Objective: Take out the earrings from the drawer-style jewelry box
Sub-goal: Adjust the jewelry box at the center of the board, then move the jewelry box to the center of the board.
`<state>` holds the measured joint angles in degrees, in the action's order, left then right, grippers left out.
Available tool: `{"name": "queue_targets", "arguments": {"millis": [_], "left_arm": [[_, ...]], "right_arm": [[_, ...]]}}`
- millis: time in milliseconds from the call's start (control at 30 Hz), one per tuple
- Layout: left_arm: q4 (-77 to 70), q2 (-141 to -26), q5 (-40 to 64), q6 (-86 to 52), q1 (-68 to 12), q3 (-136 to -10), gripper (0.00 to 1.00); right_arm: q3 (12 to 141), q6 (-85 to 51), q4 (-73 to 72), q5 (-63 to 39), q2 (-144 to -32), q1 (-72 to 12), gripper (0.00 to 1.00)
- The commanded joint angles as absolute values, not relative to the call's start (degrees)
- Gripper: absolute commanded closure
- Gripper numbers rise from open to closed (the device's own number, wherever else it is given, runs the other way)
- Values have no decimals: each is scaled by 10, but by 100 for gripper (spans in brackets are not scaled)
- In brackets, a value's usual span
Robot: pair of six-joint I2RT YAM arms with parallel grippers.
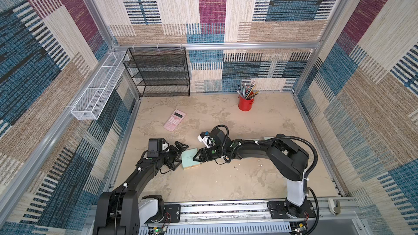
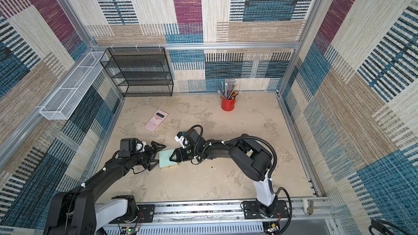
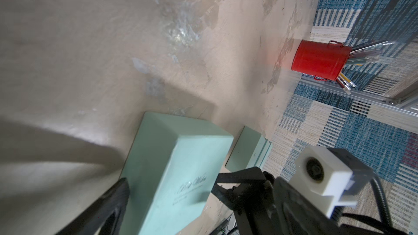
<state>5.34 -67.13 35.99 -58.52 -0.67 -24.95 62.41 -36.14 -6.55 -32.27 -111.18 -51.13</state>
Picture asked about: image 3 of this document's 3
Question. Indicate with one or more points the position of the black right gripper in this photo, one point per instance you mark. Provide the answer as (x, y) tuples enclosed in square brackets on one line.
[(263, 209)]

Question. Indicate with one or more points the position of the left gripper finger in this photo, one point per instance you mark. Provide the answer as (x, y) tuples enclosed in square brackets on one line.
[(104, 216)]

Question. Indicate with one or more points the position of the mint jewelry box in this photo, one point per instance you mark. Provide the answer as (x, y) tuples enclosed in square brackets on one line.
[(264, 154), (171, 169), (246, 151)]

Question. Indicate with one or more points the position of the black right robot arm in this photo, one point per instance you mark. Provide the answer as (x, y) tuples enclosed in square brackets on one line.
[(356, 224)]

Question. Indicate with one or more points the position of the red pencil cup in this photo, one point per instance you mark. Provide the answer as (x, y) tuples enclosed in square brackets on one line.
[(324, 61)]

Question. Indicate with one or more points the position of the pencils bundle in cup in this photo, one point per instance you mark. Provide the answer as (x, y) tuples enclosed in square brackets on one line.
[(365, 53)]

